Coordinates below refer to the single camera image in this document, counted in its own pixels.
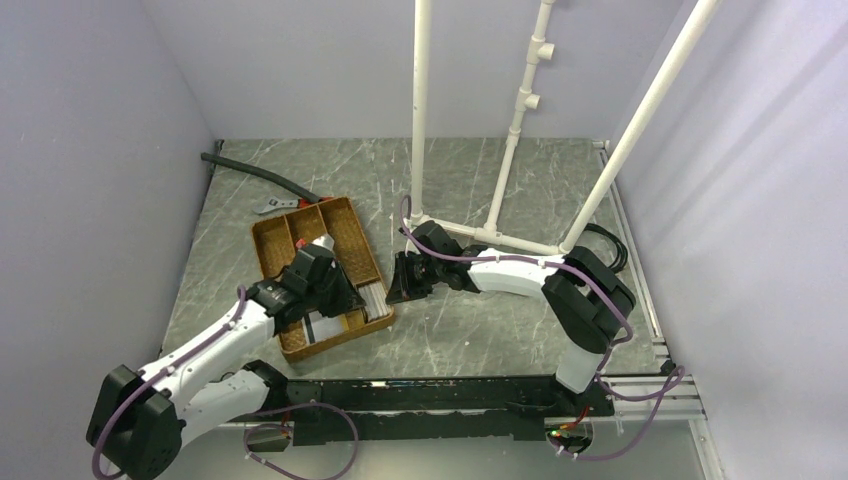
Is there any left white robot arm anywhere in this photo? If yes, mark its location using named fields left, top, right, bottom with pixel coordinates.
left=86, top=234, right=364, bottom=479

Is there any woven brown divided tray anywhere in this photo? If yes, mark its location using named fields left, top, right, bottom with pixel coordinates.
left=251, top=197, right=395, bottom=363

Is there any coiled black cable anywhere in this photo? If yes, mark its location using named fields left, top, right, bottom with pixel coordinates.
left=579, top=223, right=627, bottom=272

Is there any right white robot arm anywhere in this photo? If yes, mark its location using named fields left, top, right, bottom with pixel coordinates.
left=385, top=221, right=636, bottom=415

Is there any aluminium frame rail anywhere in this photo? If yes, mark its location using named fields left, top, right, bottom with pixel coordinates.
left=604, top=337, right=707, bottom=421

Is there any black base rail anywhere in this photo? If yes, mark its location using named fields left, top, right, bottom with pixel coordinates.
left=238, top=375, right=614, bottom=446

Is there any white PVC pipe frame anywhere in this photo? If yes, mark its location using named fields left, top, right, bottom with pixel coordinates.
left=406, top=0, right=723, bottom=256

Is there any red handled adjustable wrench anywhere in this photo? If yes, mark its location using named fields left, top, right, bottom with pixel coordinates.
left=252, top=196, right=315, bottom=216

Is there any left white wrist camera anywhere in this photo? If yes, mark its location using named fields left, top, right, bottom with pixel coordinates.
left=295, top=233, right=335, bottom=256

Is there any stack of credit cards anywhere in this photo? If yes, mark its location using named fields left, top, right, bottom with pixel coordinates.
left=357, top=281, right=392, bottom=323

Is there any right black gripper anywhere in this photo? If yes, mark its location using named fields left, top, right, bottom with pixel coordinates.
left=385, top=251, right=443, bottom=305

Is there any black foam hose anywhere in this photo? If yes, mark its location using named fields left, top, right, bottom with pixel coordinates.
left=201, top=150, right=323, bottom=205

